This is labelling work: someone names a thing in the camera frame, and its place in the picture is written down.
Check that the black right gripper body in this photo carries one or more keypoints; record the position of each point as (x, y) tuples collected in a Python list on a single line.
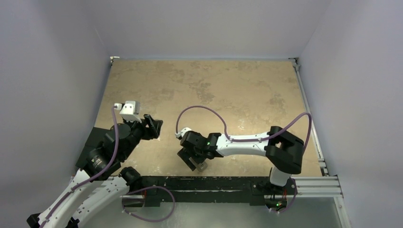
[(191, 152)]

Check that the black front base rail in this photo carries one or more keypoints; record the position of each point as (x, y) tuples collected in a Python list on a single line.
[(255, 191)]

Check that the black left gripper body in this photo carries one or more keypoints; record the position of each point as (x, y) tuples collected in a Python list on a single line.
[(139, 129)]

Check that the white universal AC remote control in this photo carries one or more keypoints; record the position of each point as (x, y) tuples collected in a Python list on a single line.
[(200, 167)]

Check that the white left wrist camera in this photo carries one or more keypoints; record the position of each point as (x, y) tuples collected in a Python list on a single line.
[(130, 111)]

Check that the black mat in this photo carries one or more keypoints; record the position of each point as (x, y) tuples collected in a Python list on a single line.
[(95, 137)]

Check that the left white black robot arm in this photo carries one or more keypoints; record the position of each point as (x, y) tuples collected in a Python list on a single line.
[(100, 179)]

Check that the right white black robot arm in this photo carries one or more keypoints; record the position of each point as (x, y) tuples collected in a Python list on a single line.
[(284, 150)]

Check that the aluminium frame rail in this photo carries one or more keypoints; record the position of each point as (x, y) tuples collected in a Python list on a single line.
[(327, 186)]

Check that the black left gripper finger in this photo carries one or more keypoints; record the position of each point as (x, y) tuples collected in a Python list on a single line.
[(152, 122), (152, 132)]

